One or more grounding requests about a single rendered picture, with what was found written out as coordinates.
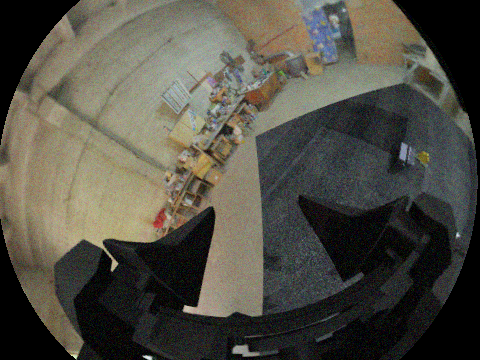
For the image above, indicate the gold coin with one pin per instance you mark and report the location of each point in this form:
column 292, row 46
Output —
column 423, row 157

